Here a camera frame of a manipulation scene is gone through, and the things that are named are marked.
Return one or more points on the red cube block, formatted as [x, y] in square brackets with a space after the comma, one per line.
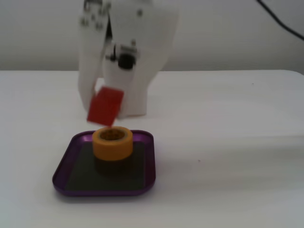
[104, 107]

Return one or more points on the purple metal tray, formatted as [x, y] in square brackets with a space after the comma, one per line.
[60, 180]

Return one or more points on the white gripper with motor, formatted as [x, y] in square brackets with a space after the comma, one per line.
[147, 47]

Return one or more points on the white plastic pen holder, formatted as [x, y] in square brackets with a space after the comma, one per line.
[141, 99]

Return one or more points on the yellow tape roll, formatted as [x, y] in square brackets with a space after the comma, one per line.
[111, 149]

